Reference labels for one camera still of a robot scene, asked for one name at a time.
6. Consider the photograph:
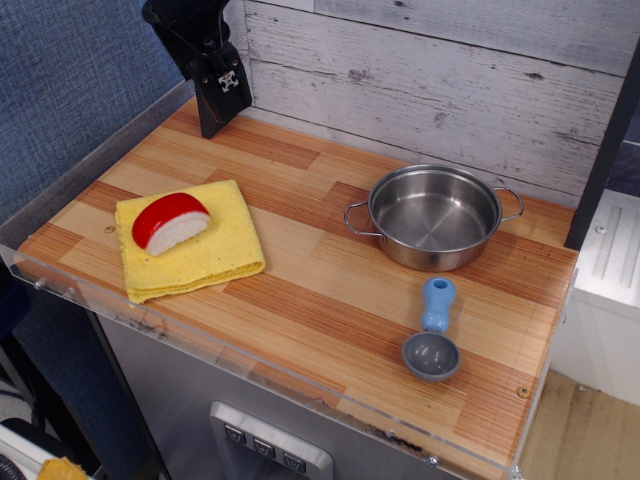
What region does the clear acrylic front guard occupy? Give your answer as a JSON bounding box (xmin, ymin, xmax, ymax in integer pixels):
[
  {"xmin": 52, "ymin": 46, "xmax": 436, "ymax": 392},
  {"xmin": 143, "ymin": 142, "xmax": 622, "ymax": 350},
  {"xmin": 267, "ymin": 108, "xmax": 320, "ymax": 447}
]
[{"xmin": 1, "ymin": 248, "xmax": 521, "ymax": 479}]

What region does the blue grey ice cream scoop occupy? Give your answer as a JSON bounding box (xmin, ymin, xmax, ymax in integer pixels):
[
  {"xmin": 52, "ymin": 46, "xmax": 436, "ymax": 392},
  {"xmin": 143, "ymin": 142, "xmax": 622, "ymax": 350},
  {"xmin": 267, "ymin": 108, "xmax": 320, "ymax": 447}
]
[{"xmin": 402, "ymin": 277, "xmax": 462, "ymax": 382}]

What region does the yellow folded cloth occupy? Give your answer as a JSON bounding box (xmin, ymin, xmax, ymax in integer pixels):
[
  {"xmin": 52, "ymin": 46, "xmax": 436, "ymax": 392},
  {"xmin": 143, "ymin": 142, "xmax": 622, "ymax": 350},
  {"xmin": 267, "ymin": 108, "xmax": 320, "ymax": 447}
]
[{"xmin": 115, "ymin": 180, "xmax": 266, "ymax": 304}]

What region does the black right vertical post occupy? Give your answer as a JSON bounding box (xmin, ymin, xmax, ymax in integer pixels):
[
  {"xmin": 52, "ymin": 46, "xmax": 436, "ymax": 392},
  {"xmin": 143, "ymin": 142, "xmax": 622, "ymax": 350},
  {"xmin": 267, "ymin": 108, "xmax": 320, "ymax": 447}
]
[{"xmin": 564, "ymin": 45, "xmax": 639, "ymax": 251}]

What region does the white appliance at right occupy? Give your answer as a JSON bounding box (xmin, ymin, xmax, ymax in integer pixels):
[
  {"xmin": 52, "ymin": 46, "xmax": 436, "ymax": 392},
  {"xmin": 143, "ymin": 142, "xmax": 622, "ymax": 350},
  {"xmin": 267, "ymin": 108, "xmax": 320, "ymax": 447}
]
[{"xmin": 550, "ymin": 190, "xmax": 639, "ymax": 405}]

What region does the yellow object bottom left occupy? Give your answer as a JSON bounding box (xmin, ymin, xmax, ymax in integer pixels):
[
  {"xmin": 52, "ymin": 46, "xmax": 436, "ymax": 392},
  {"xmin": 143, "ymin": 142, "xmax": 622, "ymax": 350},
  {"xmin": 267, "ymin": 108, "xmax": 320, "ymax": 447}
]
[{"xmin": 36, "ymin": 457, "xmax": 89, "ymax": 480}]

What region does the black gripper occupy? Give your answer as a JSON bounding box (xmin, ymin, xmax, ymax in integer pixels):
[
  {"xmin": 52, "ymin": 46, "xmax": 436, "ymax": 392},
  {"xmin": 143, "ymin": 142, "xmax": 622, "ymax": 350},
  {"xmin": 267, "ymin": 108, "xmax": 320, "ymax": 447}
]
[{"xmin": 142, "ymin": 0, "xmax": 253, "ymax": 118}]

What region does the stainless steel stockpot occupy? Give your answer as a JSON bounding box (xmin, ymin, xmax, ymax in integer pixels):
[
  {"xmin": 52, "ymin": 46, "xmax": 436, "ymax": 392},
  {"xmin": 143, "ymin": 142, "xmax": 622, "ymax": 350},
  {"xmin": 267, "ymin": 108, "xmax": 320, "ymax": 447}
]
[{"xmin": 344, "ymin": 164, "xmax": 525, "ymax": 272}]

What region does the silver button control panel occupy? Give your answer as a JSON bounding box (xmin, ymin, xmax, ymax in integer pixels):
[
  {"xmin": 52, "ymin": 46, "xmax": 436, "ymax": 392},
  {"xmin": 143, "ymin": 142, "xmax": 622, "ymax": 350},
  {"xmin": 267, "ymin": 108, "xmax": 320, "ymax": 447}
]
[{"xmin": 209, "ymin": 401, "xmax": 334, "ymax": 480}]

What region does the red white toy sushi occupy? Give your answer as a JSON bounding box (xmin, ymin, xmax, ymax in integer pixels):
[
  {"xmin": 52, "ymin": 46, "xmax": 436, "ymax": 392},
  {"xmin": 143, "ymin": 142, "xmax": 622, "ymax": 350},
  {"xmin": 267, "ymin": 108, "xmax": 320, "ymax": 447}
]
[{"xmin": 132, "ymin": 192, "xmax": 211, "ymax": 256}]

